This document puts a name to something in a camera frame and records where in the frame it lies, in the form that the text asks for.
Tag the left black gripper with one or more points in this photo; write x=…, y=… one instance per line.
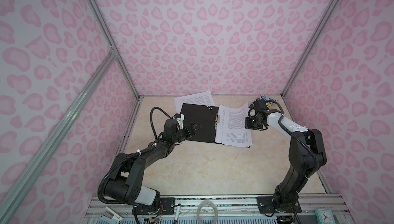
x=192, y=131

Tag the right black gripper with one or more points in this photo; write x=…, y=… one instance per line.
x=248, y=124

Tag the printed paper sheet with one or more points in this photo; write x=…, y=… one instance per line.
x=203, y=98

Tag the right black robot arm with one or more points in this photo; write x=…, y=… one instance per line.
x=306, y=151

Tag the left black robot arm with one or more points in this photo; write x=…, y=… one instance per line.
x=123, y=183

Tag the colourful paperback book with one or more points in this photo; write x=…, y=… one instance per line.
x=269, y=100

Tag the coiled clear tube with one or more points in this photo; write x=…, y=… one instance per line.
x=207, y=207

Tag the white marker pen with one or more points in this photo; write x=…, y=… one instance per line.
x=177, y=213

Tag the white box device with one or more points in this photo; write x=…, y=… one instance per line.
x=111, y=217

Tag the teal desk clock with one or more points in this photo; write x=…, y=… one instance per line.
x=324, y=216

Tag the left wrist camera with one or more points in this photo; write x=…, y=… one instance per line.
x=179, y=119

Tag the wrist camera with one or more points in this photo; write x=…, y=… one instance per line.
x=260, y=105
x=179, y=119

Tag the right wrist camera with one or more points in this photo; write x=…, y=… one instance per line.
x=260, y=105

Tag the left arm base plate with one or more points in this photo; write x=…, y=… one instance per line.
x=161, y=205

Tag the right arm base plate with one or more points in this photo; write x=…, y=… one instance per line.
x=267, y=206

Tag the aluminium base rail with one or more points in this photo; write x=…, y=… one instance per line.
x=233, y=209

